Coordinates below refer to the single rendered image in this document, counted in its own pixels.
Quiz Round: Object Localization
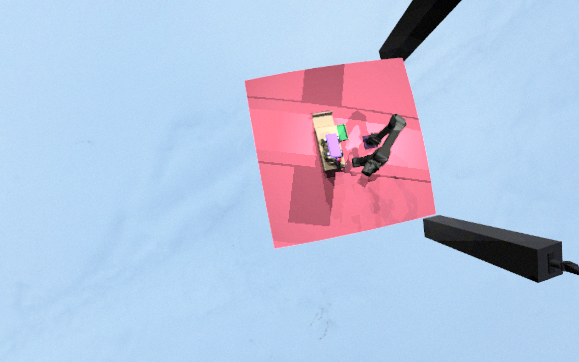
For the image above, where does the green tray floor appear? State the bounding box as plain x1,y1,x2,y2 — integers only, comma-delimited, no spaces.
337,125,348,140

